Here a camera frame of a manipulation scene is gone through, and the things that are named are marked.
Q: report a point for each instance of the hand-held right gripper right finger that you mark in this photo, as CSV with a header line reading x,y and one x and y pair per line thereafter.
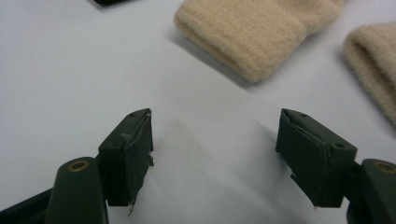
x,y
314,165

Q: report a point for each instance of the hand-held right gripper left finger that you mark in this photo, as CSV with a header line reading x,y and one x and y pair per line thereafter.
x,y
127,161

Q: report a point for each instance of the beige fuzzy glove yellow fingers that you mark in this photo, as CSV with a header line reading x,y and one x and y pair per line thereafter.
x,y
376,65
255,34

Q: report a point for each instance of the black object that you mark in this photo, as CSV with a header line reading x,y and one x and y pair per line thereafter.
x,y
109,1

